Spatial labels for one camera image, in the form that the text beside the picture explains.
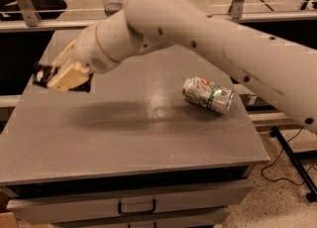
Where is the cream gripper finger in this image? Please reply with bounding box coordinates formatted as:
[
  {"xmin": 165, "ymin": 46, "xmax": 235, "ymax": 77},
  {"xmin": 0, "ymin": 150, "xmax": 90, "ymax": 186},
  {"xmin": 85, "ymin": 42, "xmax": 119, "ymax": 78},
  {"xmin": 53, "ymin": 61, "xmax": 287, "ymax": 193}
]
[
  {"xmin": 47, "ymin": 61, "xmax": 90, "ymax": 92},
  {"xmin": 53, "ymin": 40, "xmax": 76, "ymax": 67}
]

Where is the dark chocolate rxbar wrapper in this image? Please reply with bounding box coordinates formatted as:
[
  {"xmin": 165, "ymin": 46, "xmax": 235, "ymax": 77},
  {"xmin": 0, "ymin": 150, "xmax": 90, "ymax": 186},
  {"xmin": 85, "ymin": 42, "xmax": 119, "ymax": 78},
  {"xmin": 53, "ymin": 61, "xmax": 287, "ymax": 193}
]
[{"xmin": 33, "ymin": 63, "xmax": 93, "ymax": 93}]

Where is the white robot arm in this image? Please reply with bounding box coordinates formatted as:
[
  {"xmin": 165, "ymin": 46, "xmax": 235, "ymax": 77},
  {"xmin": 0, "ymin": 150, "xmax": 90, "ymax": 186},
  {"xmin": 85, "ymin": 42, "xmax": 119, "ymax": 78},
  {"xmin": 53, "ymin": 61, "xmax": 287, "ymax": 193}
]
[{"xmin": 48, "ymin": 0, "xmax": 317, "ymax": 133}]

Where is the clear plastic water bottle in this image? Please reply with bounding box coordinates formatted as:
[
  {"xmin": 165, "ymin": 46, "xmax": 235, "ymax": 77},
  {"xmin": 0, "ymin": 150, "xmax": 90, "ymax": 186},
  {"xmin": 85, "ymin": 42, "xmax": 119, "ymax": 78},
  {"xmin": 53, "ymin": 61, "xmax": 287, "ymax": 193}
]
[{"xmin": 103, "ymin": 0, "xmax": 123, "ymax": 17}]

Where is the cardboard box corner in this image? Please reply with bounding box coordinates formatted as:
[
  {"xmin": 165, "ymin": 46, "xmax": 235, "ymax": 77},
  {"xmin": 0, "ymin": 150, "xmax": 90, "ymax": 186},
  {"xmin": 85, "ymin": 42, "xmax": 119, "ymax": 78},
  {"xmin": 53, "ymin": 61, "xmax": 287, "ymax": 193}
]
[{"xmin": 0, "ymin": 213, "xmax": 19, "ymax": 228}]

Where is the grey cabinet drawer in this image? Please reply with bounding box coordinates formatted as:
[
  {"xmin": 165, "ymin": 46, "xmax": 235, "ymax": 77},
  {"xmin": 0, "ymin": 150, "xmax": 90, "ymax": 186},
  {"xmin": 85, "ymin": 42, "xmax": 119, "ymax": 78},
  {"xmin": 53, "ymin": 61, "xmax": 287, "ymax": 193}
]
[{"xmin": 8, "ymin": 179, "xmax": 253, "ymax": 224}]

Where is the black floor stand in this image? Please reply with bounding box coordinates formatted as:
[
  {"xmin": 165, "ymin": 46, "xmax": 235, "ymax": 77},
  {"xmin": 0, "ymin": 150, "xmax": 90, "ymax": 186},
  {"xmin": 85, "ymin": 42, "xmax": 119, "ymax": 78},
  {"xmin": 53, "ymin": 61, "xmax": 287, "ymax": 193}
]
[{"xmin": 269, "ymin": 126, "xmax": 317, "ymax": 202}]

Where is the left metal rail bracket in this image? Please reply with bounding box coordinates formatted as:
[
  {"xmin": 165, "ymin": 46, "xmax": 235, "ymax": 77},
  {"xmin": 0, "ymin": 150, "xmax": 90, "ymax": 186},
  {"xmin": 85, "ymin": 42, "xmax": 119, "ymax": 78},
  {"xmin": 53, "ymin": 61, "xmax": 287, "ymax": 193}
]
[{"xmin": 16, "ymin": 0, "xmax": 41, "ymax": 27}]

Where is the black drawer handle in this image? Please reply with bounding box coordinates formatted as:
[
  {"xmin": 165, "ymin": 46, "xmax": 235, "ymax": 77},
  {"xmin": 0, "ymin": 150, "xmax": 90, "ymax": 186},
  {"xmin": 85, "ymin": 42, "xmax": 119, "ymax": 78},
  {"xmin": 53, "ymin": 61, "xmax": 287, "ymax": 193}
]
[{"xmin": 117, "ymin": 199, "xmax": 157, "ymax": 217}]

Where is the black cable on floor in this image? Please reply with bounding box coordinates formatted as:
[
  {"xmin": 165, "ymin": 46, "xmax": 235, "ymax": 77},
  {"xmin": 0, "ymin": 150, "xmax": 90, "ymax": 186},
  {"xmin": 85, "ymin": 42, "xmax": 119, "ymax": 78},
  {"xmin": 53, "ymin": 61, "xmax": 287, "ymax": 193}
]
[{"xmin": 261, "ymin": 127, "xmax": 317, "ymax": 186}]

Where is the grey horizontal rail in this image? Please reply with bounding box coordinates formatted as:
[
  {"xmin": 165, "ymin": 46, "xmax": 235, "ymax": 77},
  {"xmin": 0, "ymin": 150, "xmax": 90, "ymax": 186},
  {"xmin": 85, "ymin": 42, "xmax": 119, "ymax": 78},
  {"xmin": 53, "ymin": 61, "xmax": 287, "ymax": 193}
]
[{"xmin": 0, "ymin": 10, "xmax": 317, "ymax": 33}]

